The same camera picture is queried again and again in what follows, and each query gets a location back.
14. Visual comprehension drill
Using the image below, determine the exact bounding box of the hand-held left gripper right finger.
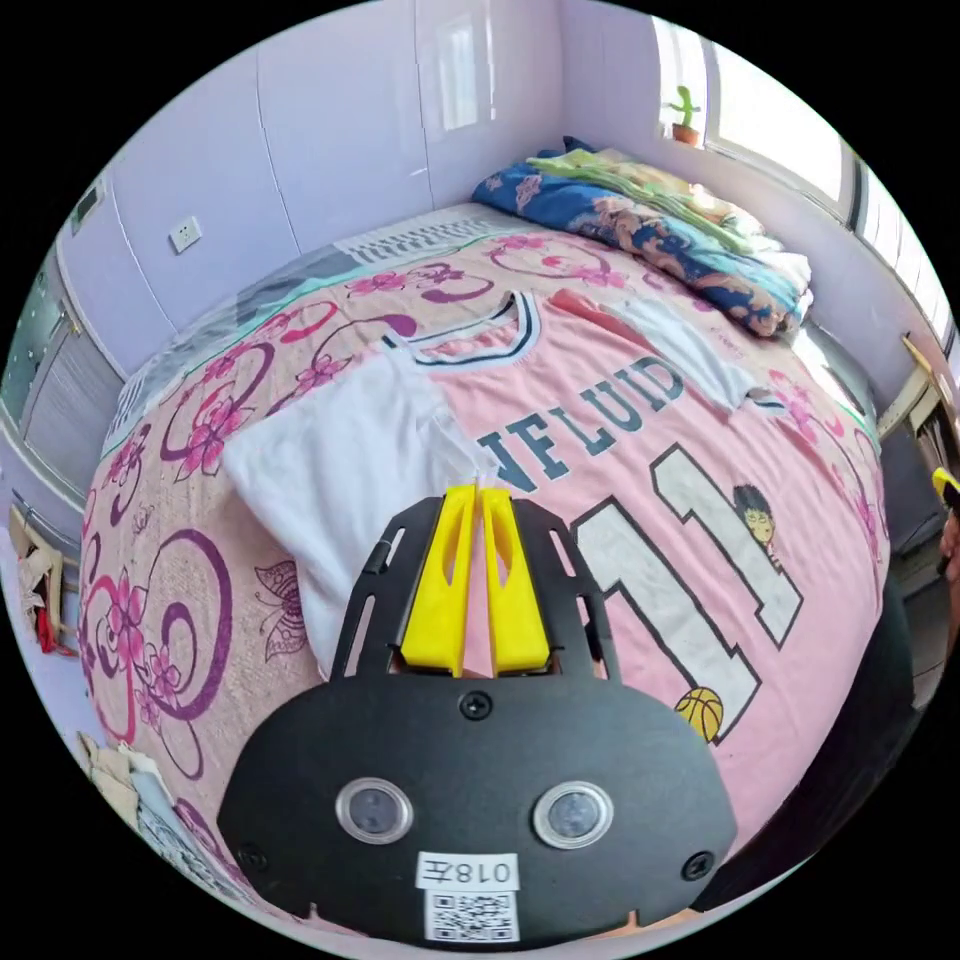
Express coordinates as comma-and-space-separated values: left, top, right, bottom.
479, 487, 554, 675

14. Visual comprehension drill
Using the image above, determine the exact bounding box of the window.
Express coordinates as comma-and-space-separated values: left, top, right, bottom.
650, 14, 960, 346

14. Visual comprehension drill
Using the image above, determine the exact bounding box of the potted green cactus plant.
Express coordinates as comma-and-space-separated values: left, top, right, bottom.
663, 84, 704, 148

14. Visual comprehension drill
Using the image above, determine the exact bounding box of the bed with floral sheet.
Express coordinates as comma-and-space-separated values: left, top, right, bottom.
78, 200, 894, 928

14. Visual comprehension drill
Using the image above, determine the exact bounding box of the folded blue floral quilt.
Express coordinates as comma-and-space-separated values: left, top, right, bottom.
470, 136, 817, 340

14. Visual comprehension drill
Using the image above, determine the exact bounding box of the wooden clothes rack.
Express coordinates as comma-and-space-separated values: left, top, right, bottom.
5, 500, 82, 660

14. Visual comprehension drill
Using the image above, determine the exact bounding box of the wooden shelf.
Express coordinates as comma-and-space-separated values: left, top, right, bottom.
875, 332, 960, 481

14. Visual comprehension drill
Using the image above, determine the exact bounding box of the pink short sleeve shirt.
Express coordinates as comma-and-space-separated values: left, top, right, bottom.
222, 288, 885, 864

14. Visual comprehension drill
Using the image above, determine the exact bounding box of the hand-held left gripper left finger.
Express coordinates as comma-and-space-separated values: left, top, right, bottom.
399, 485, 478, 678

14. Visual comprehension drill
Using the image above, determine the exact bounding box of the pile of clothes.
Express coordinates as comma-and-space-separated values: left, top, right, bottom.
77, 731, 260, 913

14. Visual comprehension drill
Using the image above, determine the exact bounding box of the grey cupboard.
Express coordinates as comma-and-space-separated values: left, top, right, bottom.
0, 243, 127, 515

